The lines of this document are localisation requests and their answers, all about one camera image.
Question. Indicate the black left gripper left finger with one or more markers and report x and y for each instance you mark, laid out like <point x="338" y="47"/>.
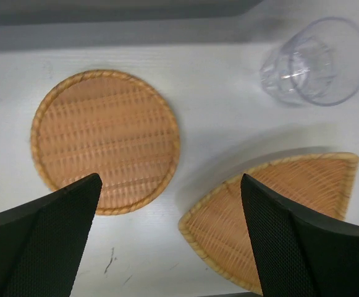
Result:
<point x="42" y="242"/>

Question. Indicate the grey plastic bin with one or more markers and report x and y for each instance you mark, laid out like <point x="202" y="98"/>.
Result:
<point x="23" y="12"/>

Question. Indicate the round orange woven tray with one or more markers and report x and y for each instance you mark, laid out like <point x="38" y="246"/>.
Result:
<point x="110" y="123"/>

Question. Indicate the triangular orange woven tray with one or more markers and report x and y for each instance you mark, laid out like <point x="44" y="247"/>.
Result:
<point x="215" y="226"/>

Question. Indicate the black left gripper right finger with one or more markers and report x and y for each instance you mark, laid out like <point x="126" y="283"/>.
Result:
<point x="299" y="251"/>

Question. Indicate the clear plastic cup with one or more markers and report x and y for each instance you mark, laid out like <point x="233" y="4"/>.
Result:
<point x="318" y="66"/>

